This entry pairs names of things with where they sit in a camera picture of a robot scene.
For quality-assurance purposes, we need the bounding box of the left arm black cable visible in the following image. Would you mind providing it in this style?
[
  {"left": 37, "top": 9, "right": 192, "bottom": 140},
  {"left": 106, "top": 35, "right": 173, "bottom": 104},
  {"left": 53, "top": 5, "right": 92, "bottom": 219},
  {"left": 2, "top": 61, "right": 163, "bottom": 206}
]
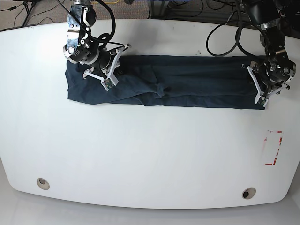
[{"left": 206, "top": 0, "right": 268, "bottom": 58}]

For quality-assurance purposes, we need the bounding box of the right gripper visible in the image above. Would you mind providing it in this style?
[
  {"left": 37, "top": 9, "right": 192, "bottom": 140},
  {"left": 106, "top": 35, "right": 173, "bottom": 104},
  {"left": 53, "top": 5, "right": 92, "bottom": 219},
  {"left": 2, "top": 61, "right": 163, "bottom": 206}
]
[{"left": 82, "top": 44, "right": 130, "bottom": 91}]

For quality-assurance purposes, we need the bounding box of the dark blue t-shirt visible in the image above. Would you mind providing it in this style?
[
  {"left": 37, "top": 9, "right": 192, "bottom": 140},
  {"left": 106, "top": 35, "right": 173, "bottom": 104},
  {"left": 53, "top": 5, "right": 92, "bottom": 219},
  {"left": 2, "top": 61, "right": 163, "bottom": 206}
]
[{"left": 65, "top": 55, "right": 263, "bottom": 110}]

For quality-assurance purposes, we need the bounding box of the right table cable grommet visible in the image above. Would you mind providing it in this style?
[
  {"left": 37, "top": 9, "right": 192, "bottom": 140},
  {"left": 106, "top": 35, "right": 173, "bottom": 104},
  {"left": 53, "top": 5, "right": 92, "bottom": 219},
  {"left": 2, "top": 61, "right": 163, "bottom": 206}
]
[{"left": 242, "top": 187, "right": 256, "bottom": 200}]

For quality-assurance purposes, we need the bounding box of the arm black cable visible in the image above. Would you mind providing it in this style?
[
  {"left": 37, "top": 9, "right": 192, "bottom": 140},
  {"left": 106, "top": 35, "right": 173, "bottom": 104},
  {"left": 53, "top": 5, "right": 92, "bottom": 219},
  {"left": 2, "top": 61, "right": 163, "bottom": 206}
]
[
  {"left": 56, "top": 0, "right": 127, "bottom": 51},
  {"left": 206, "top": 0, "right": 268, "bottom": 58}
]

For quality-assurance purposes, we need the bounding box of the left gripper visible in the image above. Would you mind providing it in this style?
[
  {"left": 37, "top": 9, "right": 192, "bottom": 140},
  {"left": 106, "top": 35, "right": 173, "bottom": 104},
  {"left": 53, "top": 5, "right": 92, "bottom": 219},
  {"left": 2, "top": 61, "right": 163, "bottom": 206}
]
[{"left": 241, "top": 61, "right": 291, "bottom": 100}]

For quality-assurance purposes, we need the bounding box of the red tape rectangle marking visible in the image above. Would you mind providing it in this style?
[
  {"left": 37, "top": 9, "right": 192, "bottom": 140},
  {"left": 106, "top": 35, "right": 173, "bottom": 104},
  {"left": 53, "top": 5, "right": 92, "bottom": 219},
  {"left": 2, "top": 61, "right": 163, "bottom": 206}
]
[{"left": 262, "top": 130, "right": 283, "bottom": 166}]

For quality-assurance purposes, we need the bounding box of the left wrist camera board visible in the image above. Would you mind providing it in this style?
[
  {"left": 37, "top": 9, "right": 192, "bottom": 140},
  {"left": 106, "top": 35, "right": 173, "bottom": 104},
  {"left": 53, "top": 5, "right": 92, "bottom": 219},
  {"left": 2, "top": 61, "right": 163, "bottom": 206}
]
[{"left": 255, "top": 96, "right": 268, "bottom": 108}]

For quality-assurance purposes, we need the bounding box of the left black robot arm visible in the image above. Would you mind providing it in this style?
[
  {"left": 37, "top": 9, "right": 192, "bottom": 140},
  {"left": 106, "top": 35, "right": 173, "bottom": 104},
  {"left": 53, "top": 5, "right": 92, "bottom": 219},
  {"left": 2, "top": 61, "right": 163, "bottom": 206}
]
[{"left": 238, "top": 0, "right": 296, "bottom": 107}]

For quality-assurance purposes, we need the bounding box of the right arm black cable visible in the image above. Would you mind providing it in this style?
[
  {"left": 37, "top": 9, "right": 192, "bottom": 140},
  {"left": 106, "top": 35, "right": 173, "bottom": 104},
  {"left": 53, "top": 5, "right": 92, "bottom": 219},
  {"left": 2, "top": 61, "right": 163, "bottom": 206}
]
[{"left": 56, "top": 0, "right": 127, "bottom": 51}]

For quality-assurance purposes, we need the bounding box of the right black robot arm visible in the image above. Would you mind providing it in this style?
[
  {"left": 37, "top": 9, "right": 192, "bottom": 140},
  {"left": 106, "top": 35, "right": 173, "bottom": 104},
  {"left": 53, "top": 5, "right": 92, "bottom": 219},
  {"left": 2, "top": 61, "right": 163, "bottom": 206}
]
[{"left": 63, "top": 0, "right": 131, "bottom": 91}]

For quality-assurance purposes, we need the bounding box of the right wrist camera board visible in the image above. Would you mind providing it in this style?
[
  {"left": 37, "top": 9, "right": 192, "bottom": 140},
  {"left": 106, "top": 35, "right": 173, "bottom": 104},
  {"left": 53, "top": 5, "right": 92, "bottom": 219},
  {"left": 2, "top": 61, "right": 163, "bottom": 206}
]
[{"left": 101, "top": 79, "right": 115, "bottom": 91}]

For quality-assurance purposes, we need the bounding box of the left table cable grommet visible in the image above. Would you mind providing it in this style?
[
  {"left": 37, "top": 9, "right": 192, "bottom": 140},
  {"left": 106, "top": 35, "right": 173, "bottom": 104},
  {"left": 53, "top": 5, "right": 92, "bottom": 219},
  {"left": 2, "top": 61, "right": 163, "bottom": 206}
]
[{"left": 37, "top": 178, "right": 50, "bottom": 190}]

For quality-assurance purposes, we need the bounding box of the table cable grommet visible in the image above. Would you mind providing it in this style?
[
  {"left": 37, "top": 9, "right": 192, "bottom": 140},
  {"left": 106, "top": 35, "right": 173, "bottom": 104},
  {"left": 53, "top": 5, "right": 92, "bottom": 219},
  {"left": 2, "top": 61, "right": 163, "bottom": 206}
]
[
  {"left": 242, "top": 187, "right": 256, "bottom": 200},
  {"left": 37, "top": 178, "right": 50, "bottom": 190}
]

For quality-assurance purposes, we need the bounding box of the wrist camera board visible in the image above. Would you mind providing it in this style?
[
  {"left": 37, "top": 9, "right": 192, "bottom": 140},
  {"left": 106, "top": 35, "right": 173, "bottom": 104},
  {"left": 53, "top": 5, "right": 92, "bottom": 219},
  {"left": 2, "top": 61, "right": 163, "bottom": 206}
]
[
  {"left": 255, "top": 96, "right": 268, "bottom": 108},
  {"left": 101, "top": 79, "right": 115, "bottom": 91}
]

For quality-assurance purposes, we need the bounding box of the black tripod stand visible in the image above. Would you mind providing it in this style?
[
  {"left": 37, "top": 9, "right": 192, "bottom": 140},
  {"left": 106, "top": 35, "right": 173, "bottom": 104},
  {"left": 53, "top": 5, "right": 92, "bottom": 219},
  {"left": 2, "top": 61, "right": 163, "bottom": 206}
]
[{"left": 21, "top": 0, "right": 40, "bottom": 28}]

